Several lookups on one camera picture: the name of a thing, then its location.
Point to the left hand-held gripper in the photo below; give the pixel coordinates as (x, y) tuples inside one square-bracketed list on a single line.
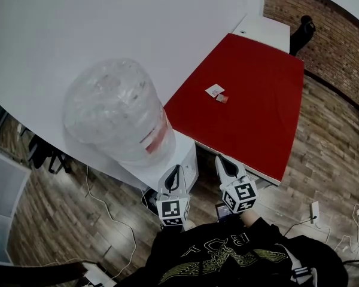
[(170, 209)]

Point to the small red card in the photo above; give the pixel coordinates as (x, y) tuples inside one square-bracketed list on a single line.
[(222, 98)]

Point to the white trash bin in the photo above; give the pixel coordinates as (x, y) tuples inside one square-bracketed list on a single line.
[(149, 202)]

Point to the person's left forearm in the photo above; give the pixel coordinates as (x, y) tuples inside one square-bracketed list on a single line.
[(167, 235)]

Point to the black device with screen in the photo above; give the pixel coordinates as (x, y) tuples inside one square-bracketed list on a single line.
[(222, 212)]

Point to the person's right forearm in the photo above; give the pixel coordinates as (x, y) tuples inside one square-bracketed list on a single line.
[(251, 218)]

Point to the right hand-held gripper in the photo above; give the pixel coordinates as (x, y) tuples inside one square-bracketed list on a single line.
[(242, 194)]

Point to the table with red cloth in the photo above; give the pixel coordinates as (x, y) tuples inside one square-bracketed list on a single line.
[(242, 100)]

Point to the frosted glass partition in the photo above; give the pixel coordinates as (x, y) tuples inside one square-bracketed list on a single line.
[(3, 196)]

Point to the white power strip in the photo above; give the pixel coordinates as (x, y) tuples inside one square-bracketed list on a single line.
[(315, 211)]

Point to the person's white shoe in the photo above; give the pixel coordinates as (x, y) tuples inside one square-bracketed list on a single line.
[(189, 225)]

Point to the white desk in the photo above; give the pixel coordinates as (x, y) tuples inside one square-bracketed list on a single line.
[(266, 31)]

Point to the black office chair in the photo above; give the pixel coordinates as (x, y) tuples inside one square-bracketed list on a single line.
[(45, 154)]

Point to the person's black printed hoodie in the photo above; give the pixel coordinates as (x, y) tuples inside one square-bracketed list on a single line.
[(215, 259)]

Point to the white water dispenser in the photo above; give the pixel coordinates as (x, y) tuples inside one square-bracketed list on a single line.
[(185, 157)]

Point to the black striped bag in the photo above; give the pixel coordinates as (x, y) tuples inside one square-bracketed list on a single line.
[(317, 265)]

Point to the black metal railing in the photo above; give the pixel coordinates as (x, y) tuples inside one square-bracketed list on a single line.
[(33, 272)]

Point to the clear plastic water bottle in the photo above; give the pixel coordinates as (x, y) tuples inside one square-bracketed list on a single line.
[(113, 112)]

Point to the white paper card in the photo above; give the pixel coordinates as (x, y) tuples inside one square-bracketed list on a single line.
[(214, 90)]

